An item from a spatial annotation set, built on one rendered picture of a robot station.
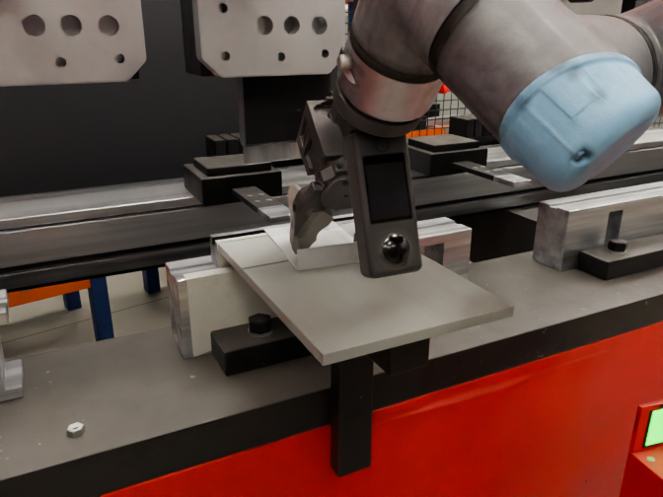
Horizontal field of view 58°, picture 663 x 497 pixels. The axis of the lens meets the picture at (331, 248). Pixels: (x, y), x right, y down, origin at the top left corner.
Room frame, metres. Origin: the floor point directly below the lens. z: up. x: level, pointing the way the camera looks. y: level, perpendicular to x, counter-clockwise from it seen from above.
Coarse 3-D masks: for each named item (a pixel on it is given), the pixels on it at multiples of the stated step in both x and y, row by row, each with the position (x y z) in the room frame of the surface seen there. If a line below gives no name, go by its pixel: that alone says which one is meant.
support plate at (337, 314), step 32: (352, 224) 0.68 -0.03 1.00; (224, 256) 0.59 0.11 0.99; (256, 256) 0.57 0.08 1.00; (256, 288) 0.51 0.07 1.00; (288, 288) 0.50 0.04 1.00; (320, 288) 0.50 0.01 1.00; (352, 288) 0.50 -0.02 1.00; (384, 288) 0.50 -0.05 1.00; (416, 288) 0.50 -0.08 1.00; (448, 288) 0.50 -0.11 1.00; (480, 288) 0.50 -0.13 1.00; (288, 320) 0.44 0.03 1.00; (320, 320) 0.43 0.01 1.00; (352, 320) 0.43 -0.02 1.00; (384, 320) 0.43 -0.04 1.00; (416, 320) 0.43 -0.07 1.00; (448, 320) 0.43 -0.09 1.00; (480, 320) 0.44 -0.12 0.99; (320, 352) 0.38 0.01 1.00; (352, 352) 0.39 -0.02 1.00
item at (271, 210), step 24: (192, 168) 0.88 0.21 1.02; (216, 168) 0.83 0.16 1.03; (240, 168) 0.84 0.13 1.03; (264, 168) 0.86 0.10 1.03; (192, 192) 0.86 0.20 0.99; (216, 192) 0.82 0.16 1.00; (240, 192) 0.81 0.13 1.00; (264, 192) 0.81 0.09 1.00; (264, 216) 0.71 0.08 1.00; (288, 216) 0.70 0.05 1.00
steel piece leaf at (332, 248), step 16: (272, 240) 0.62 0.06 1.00; (288, 240) 0.62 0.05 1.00; (320, 240) 0.62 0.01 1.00; (336, 240) 0.62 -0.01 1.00; (352, 240) 0.62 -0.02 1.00; (288, 256) 0.57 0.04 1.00; (304, 256) 0.54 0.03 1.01; (320, 256) 0.54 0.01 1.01; (336, 256) 0.55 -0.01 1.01; (352, 256) 0.56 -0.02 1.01
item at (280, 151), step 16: (240, 80) 0.65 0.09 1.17; (256, 80) 0.65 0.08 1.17; (272, 80) 0.65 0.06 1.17; (288, 80) 0.66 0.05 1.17; (304, 80) 0.67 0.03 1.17; (320, 80) 0.68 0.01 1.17; (240, 96) 0.65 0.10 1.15; (256, 96) 0.64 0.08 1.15; (272, 96) 0.65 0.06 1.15; (288, 96) 0.66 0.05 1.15; (304, 96) 0.67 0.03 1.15; (320, 96) 0.68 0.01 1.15; (240, 112) 0.65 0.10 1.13; (256, 112) 0.64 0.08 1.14; (272, 112) 0.65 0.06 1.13; (288, 112) 0.66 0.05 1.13; (240, 128) 0.65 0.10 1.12; (256, 128) 0.64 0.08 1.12; (272, 128) 0.65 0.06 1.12; (288, 128) 0.66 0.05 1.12; (304, 128) 0.67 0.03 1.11; (256, 144) 0.64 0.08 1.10; (272, 144) 0.66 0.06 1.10; (288, 144) 0.67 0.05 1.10; (256, 160) 0.65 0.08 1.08; (272, 160) 0.66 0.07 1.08
